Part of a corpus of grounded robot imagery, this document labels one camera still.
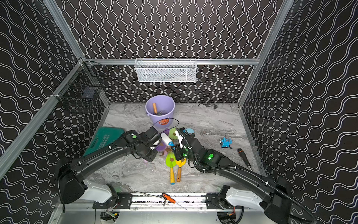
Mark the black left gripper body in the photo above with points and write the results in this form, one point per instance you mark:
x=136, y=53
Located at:
x=154, y=154

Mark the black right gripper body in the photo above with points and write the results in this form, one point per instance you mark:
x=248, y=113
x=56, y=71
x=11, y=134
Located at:
x=181, y=154

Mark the white blue brush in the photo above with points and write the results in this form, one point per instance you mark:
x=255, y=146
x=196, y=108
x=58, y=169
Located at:
x=166, y=140

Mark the lime front trowel wooden handle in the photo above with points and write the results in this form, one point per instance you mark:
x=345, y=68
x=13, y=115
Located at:
x=155, y=109

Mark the purple front trowel pink handle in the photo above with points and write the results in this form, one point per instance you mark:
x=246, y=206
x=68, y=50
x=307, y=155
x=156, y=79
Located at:
x=159, y=147

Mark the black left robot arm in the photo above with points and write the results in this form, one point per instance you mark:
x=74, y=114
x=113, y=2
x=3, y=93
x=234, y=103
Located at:
x=71, y=176

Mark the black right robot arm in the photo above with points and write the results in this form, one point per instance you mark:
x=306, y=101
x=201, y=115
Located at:
x=277, y=203

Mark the yellow square trowel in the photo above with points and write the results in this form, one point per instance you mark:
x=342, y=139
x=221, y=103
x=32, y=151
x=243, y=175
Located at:
x=180, y=164

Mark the wide light blue trowel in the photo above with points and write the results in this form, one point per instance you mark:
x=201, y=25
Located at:
x=189, y=130

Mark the purple plastic bucket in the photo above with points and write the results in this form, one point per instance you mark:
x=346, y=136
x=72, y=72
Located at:
x=164, y=103

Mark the small blue clamp tool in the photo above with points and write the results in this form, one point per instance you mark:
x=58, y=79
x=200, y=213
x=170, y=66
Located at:
x=225, y=142

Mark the green plastic tool case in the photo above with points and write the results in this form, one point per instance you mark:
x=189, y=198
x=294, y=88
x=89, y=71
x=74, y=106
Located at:
x=104, y=136

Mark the black clip tool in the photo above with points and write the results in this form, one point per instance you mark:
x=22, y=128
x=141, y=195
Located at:
x=214, y=106

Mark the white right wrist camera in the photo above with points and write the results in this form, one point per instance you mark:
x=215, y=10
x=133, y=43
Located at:
x=179, y=133

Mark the lime front trowel yellow handle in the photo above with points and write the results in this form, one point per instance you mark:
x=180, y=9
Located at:
x=171, y=163

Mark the wide green trowel wooden handle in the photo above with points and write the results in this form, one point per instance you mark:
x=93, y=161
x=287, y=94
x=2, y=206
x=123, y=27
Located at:
x=172, y=134

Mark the orange handled screwdriver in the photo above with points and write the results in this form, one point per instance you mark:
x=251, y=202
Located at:
x=171, y=200

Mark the black orange screwdriver handle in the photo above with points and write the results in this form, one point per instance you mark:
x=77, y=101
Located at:
x=243, y=156

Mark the white wire basket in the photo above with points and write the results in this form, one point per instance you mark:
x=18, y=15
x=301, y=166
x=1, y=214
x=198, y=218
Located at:
x=164, y=70

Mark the black wire basket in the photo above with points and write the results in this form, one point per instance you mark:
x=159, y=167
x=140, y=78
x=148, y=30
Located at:
x=83, y=92

